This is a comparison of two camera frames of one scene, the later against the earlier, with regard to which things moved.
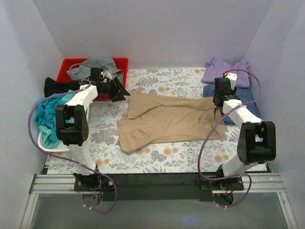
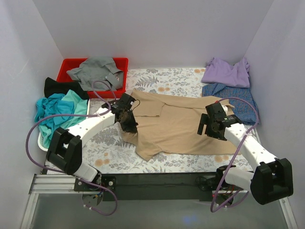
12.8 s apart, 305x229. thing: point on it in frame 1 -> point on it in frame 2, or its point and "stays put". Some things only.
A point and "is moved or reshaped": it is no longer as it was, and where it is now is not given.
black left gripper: x=114 y=88 -> x=128 y=122
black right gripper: x=217 y=102 -> x=204 y=124
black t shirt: x=52 y=87 stays put
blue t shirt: x=45 y=113 stays put
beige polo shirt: x=151 y=119 is moved or reshaped
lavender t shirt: x=216 y=67 stays put
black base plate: x=157 y=187 stays put
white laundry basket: x=60 y=147 stays put
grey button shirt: x=82 y=71 stays put
